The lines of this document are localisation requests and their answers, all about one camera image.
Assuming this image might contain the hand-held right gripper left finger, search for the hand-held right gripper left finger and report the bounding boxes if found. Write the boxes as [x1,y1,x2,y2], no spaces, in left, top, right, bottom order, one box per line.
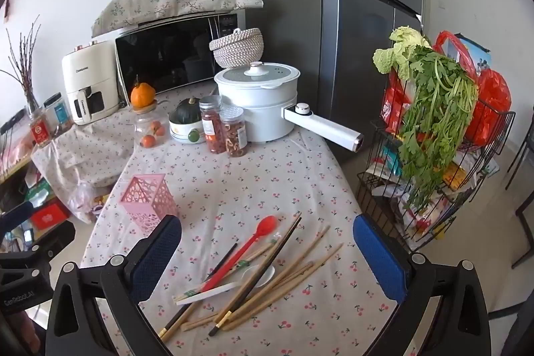
[45,214,183,356]

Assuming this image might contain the pink perforated utensil holder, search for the pink perforated utensil holder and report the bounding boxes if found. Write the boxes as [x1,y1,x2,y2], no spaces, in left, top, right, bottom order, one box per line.
[118,173,180,238]

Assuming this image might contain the white air fryer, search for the white air fryer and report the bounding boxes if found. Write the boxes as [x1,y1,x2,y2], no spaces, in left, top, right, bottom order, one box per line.
[62,40,122,126]

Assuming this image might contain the grey refrigerator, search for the grey refrigerator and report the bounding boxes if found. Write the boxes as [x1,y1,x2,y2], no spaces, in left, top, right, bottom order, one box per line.
[242,0,428,165]

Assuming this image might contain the white electric cooking pot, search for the white electric cooking pot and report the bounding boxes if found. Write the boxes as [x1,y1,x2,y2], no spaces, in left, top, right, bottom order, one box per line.
[214,62,364,153]

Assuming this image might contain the white ceramic spoon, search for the white ceramic spoon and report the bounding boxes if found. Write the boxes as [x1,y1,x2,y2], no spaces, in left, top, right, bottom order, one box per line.
[241,265,277,288]

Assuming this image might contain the red plastic bag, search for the red plastic bag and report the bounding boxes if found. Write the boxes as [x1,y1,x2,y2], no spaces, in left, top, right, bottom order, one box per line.
[433,31,513,146]

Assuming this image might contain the glass jar with small oranges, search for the glass jar with small oranges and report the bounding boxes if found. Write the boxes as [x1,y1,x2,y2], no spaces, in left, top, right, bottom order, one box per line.
[133,102,168,149]

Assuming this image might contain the glass vase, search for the glass vase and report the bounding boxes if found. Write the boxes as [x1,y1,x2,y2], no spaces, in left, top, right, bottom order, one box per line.
[25,87,42,117]

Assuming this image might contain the pile of wooden chopsticks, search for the pile of wooden chopsticks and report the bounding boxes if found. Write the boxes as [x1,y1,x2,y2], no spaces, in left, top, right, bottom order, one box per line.
[161,225,345,342]

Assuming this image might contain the red label jar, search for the red label jar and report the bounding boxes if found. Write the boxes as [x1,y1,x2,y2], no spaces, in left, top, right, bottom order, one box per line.
[28,109,54,149]

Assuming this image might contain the red gift box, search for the red gift box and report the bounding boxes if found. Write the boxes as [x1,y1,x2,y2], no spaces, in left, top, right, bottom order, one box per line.
[30,201,71,232]

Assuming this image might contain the cherry print tablecloth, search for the cherry print tablecloth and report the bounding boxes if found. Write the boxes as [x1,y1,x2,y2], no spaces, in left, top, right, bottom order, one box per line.
[79,83,418,356]

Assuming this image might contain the red snack packet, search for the red snack packet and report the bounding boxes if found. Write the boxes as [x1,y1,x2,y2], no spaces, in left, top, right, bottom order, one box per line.
[381,70,417,136]

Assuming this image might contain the tall jar of red dried fruit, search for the tall jar of red dried fruit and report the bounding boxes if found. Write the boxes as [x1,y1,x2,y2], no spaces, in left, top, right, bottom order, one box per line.
[199,95,225,154]

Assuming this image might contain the red plastic spoon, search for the red plastic spoon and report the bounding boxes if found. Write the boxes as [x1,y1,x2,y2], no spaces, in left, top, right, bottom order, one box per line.
[199,215,279,293]

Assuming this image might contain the woven lidded basket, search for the woven lidded basket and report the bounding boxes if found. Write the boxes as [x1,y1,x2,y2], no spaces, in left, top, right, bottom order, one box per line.
[209,27,264,70]

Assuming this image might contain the napa cabbage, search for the napa cabbage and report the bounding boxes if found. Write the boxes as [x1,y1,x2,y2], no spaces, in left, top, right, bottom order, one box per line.
[372,26,434,82]

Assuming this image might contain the black chopstick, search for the black chopstick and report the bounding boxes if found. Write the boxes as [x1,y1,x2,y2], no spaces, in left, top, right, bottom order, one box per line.
[209,220,299,337]
[158,243,238,339]
[221,215,302,323]

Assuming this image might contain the blue printed bag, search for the blue printed bag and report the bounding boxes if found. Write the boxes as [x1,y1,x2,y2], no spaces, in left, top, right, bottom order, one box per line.
[453,33,494,70]

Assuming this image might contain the orange citrus fruit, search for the orange citrus fruit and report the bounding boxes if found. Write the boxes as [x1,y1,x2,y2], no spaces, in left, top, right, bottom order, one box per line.
[130,75,157,107]

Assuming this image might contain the bare dried branches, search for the bare dried branches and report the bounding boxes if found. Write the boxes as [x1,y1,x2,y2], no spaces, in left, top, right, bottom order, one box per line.
[0,15,43,112]

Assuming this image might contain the short jar of dried slices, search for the short jar of dried slices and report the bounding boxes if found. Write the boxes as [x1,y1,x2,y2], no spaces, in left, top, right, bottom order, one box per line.
[219,106,248,157]

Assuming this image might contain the paper-sleeved disposable chopsticks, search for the paper-sleeved disposable chopsticks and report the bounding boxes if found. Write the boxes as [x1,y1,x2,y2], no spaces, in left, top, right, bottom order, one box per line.
[174,282,239,305]

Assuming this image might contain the dark metal chair frame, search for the dark metal chair frame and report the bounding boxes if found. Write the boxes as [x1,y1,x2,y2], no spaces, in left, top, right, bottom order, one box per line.
[505,101,534,270]

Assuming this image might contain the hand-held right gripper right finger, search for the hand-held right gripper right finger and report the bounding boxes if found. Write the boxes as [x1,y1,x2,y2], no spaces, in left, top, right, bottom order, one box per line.
[352,214,494,356]

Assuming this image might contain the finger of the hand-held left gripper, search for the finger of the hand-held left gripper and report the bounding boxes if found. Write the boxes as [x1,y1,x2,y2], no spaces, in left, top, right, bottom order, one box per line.
[0,202,35,234]
[21,220,76,259]

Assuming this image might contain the black wire rack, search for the black wire rack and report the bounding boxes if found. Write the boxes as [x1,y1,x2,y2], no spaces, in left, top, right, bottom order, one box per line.
[356,106,517,253]

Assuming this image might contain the dark green pumpkin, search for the dark green pumpkin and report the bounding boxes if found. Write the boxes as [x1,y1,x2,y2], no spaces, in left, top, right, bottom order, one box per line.
[174,97,206,124]

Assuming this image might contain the clear plastic bag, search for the clear plastic bag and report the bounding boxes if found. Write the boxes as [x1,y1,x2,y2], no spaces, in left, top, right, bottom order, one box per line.
[67,179,111,224]

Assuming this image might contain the black microwave oven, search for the black microwave oven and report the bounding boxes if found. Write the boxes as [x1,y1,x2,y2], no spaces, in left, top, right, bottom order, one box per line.
[114,12,247,103]

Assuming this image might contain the floral side table cloth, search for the floral side table cloth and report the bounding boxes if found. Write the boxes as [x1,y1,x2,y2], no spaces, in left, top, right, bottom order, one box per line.
[31,101,139,224]

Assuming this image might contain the white ceramic bowl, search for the white ceramic bowl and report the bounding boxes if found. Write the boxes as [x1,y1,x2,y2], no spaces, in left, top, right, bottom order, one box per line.
[169,115,208,145]

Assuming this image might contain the bunch of leafy green celery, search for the bunch of leafy green celery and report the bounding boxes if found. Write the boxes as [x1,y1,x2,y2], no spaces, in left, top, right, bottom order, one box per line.
[396,46,480,217]

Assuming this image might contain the blue label jar black lid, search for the blue label jar black lid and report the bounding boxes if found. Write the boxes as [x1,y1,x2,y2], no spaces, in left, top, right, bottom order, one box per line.
[43,92,75,136]

